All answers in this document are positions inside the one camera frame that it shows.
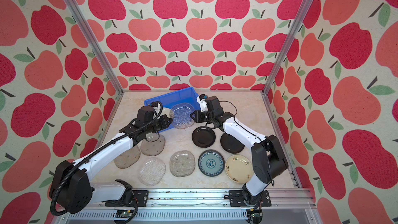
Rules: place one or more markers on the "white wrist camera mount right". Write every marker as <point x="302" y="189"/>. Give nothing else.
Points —
<point x="201" y="99"/>

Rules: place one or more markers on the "aluminium frame post right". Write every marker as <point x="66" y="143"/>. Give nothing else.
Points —
<point x="298" y="21"/>

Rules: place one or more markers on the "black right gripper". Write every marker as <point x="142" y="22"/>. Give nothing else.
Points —
<point x="196" y="116"/>

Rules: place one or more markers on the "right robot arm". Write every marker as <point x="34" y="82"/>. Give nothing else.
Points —
<point x="268" y="157"/>

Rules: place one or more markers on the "black plate left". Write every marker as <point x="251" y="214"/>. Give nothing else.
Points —
<point x="203" y="137"/>

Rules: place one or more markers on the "clear ribbed glass plate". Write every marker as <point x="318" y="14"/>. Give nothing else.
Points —
<point x="180" y="114"/>

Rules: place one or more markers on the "blue patterned plate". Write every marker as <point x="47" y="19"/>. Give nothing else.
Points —
<point x="211" y="163"/>

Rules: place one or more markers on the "black plate right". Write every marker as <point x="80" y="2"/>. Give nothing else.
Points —
<point x="231" y="144"/>

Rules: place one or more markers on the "smoky glass plate under arm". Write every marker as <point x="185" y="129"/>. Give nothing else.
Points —
<point x="153" y="144"/>

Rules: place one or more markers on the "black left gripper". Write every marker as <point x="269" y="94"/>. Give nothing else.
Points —
<point x="163" y="119"/>

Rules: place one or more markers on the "clear textured glass plate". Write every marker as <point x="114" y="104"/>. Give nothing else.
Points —
<point x="152" y="171"/>

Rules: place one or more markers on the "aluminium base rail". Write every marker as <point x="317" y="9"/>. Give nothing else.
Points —
<point x="284" y="205"/>

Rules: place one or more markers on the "blue plastic bin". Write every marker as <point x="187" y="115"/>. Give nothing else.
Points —
<point x="187" y="95"/>

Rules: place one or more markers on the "aluminium frame post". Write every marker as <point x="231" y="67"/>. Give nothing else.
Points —
<point x="93" y="43"/>
<point x="298" y="21"/>

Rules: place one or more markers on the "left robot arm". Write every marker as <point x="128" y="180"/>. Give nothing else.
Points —
<point x="71" y="189"/>

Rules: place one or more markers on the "black plate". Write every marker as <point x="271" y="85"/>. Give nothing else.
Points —
<point x="203" y="137"/>
<point x="231" y="144"/>

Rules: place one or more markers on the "smoky glass plate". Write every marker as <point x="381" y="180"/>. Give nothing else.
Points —
<point x="182" y="163"/>
<point x="128" y="158"/>

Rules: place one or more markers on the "aluminium frame post left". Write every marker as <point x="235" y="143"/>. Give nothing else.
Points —
<point x="93" y="43"/>

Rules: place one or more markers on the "cream yellow plate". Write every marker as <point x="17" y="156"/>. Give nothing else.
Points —
<point x="239" y="169"/>

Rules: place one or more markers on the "white plate with dark glaze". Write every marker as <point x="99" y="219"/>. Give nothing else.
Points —
<point x="167" y="112"/>

